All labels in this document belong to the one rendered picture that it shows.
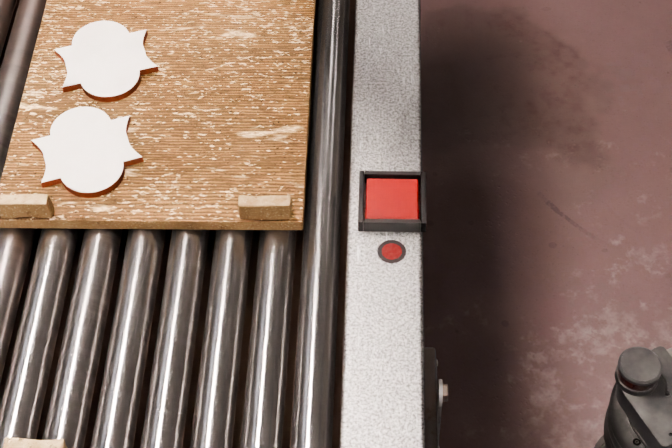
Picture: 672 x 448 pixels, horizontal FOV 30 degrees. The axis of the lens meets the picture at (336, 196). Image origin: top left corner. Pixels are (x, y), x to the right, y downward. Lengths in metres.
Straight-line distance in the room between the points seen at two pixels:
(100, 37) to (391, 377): 0.59
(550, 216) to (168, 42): 1.22
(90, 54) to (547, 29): 1.60
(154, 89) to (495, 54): 1.49
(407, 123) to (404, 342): 0.31
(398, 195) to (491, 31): 1.58
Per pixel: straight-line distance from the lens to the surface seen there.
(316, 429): 1.26
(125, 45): 1.59
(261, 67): 1.55
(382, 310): 1.34
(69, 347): 1.35
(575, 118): 2.80
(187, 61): 1.57
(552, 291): 2.50
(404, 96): 1.54
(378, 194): 1.42
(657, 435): 2.03
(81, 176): 1.45
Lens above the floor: 2.03
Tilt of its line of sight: 51 degrees down
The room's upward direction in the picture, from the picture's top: 2 degrees counter-clockwise
